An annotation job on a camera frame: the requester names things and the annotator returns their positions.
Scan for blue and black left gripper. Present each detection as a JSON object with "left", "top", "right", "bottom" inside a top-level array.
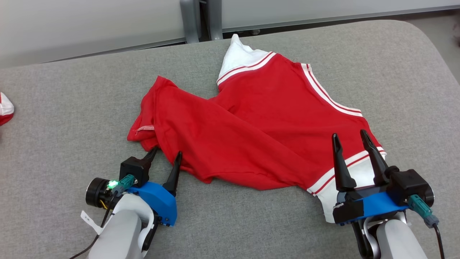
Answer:
[{"left": 86, "top": 147, "right": 183, "bottom": 227}]

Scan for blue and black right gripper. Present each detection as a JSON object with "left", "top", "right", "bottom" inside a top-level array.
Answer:
[{"left": 332, "top": 129, "right": 434, "bottom": 226}]

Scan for red jersey with white trim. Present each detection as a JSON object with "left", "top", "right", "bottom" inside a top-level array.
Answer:
[{"left": 127, "top": 34, "right": 387, "bottom": 224}]

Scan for red shorts with white stripe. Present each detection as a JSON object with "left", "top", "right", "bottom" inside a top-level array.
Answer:
[{"left": 0, "top": 92, "right": 15, "bottom": 126}]

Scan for grey fabric padded bench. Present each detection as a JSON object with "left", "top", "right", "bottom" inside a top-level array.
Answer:
[{"left": 0, "top": 20, "right": 460, "bottom": 259}]

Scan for frosted grey partition panel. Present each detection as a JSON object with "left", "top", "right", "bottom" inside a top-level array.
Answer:
[
  {"left": 0, "top": 0, "right": 187, "bottom": 69},
  {"left": 221, "top": 0, "right": 460, "bottom": 33}
]

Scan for left black cable teal plug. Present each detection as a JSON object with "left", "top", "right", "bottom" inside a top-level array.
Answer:
[{"left": 68, "top": 174, "right": 136, "bottom": 259}]

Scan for black cable teal plug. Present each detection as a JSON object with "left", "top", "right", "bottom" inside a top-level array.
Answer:
[
  {"left": 407, "top": 194, "right": 446, "bottom": 259},
  {"left": 68, "top": 174, "right": 136, "bottom": 259}
]

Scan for right black cable teal plug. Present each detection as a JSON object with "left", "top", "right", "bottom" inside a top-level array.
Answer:
[{"left": 407, "top": 194, "right": 446, "bottom": 259}]

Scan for white cable label tag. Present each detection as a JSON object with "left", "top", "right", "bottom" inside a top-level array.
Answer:
[{"left": 80, "top": 210, "right": 103, "bottom": 235}]

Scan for grey rounded partition post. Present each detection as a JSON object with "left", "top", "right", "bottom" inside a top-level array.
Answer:
[
  {"left": 207, "top": 0, "right": 223, "bottom": 41},
  {"left": 180, "top": 0, "right": 200, "bottom": 44}
]

